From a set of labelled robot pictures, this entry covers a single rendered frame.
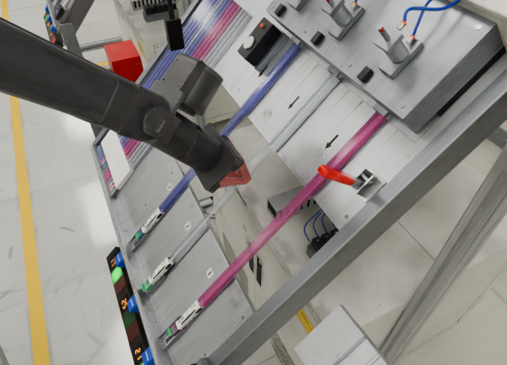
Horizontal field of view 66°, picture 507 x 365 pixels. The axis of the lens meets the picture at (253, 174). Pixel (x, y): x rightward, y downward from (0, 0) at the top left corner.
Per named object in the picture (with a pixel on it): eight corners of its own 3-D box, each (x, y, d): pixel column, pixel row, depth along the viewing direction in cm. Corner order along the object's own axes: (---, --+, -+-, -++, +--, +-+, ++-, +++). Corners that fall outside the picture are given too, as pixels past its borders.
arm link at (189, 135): (128, 133, 51) (149, 145, 48) (155, 88, 52) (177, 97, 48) (167, 153, 57) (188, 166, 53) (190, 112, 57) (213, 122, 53)
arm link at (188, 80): (90, 102, 46) (137, 129, 42) (139, 19, 46) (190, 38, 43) (152, 136, 57) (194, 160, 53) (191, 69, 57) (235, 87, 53)
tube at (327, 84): (149, 291, 73) (143, 290, 72) (146, 285, 74) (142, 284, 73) (336, 81, 59) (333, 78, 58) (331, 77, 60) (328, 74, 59)
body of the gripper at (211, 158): (217, 126, 62) (185, 103, 57) (244, 165, 56) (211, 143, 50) (190, 154, 63) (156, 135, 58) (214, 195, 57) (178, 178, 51)
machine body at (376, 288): (304, 419, 121) (333, 341, 77) (217, 249, 165) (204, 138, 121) (456, 328, 141) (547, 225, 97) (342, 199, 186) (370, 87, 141)
